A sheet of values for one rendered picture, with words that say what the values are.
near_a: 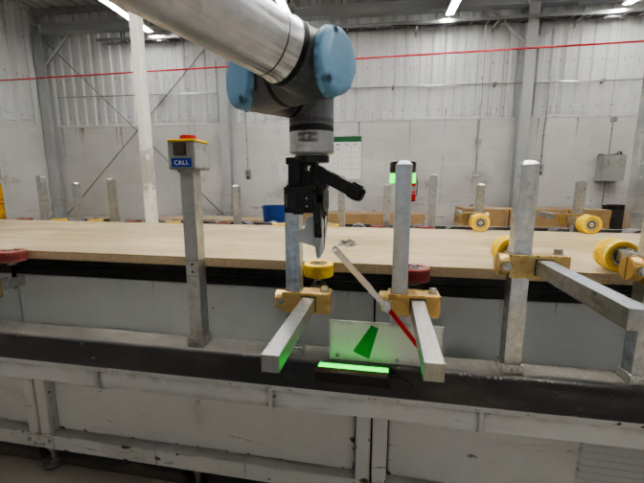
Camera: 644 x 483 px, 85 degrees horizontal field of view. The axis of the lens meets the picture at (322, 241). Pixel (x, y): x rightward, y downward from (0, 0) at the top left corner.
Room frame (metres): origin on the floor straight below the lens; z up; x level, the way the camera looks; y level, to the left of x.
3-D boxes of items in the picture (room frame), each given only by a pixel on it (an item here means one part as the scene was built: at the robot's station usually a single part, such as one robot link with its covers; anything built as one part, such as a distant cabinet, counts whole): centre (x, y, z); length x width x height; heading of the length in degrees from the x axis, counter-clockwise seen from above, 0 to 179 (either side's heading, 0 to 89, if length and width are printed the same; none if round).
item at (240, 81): (0.65, 0.10, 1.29); 0.12 x 0.12 x 0.09; 45
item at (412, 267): (0.88, -0.24, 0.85); 0.08 x 0.08 x 0.11
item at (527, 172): (0.74, -0.43, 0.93); 0.04 x 0.04 x 0.48; 80
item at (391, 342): (0.77, -0.15, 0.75); 0.26 x 0.01 x 0.10; 80
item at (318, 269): (0.93, 0.01, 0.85); 0.08 x 0.08 x 0.11
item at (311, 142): (0.74, 0.02, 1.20); 0.10 x 0.09 x 0.05; 170
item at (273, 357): (0.73, 0.04, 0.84); 0.44 x 0.03 x 0.04; 170
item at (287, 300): (0.83, 0.04, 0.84); 0.14 x 0.06 x 0.05; 80
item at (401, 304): (0.79, -0.20, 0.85); 0.14 x 0.06 x 0.05; 80
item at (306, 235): (0.73, 0.03, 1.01); 0.06 x 0.03 x 0.09; 80
